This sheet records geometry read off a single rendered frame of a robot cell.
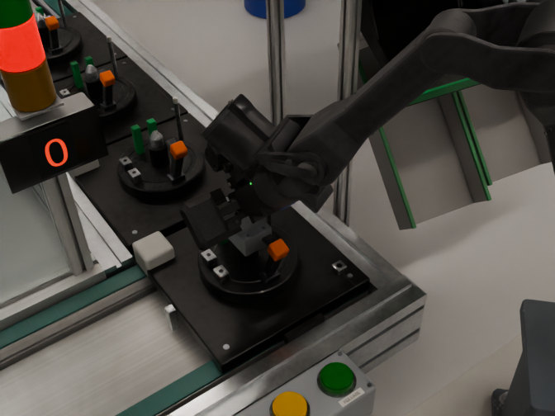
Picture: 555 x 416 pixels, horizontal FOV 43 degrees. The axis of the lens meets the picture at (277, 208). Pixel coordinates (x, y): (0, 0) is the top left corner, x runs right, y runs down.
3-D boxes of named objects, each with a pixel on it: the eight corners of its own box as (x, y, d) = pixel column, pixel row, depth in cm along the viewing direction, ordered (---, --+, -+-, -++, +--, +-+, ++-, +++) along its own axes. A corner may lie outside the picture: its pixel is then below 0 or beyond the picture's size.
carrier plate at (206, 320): (369, 287, 97) (370, 277, 96) (222, 375, 88) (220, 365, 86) (271, 196, 112) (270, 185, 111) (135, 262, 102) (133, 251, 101)
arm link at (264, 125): (357, 131, 74) (274, 53, 72) (329, 177, 69) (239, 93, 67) (296, 179, 82) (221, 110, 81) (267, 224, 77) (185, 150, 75)
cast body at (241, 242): (272, 243, 94) (271, 204, 89) (245, 257, 92) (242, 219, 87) (238, 209, 99) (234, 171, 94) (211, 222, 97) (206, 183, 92)
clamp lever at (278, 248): (279, 275, 93) (290, 249, 87) (267, 281, 93) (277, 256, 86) (264, 253, 95) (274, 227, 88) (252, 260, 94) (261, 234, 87)
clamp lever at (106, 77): (116, 105, 124) (115, 77, 117) (105, 109, 123) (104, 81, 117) (106, 90, 125) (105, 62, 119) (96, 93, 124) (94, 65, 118)
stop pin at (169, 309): (180, 328, 96) (176, 309, 93) (172, 332, 96) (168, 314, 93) (175, 321, 97) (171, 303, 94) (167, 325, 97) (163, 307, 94)
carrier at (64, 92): (189, 120, 128) (181, 59, 120) (65, 170, 118) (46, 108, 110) (130, 64, 143) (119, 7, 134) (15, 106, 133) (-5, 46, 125)
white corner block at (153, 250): (177, 267, 101) (174, 247, 99) (149, 281, 100) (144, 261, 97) (162, 248, 104) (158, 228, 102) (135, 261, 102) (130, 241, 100)
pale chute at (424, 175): (474, 202, 104) (491, 199, 100) (399, 230, 100) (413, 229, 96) (414, 23, 104) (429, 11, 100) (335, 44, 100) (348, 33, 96)
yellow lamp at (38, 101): (64, 101, 78) (53, 63, 74) (20, 117, 76) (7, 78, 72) (46, 82, 81) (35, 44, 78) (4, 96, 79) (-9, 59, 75)
